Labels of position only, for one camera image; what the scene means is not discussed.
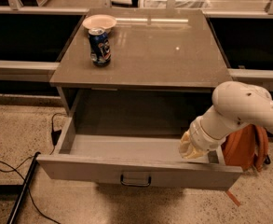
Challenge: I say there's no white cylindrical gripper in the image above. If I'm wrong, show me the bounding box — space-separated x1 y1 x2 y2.
179 105 247 159

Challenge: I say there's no grey top drawer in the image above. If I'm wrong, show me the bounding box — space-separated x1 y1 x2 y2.
36 89 244 192

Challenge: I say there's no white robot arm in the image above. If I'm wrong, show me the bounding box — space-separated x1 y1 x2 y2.
179 81 273 159

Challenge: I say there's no grey drawer cabinet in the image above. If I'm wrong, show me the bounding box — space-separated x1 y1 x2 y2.
51 9 230 136

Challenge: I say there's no orange backpack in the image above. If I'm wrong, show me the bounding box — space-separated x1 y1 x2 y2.
221 123 272 207

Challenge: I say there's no black power adapter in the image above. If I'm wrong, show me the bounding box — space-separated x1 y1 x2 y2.
51 130 61 146

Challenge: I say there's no blue pepsi can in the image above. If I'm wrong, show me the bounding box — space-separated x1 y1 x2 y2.
88 27 111 67

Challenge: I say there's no white paper bowl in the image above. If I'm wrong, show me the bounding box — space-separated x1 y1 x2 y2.
82 14 116 33

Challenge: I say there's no black metal pole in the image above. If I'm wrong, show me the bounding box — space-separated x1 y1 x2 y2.
7 152 39 224

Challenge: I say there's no black cable on floor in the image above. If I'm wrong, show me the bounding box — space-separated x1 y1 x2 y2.
0 112 64 224

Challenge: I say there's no metal window frame railing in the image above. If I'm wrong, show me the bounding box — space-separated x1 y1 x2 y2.
0 0 273 91

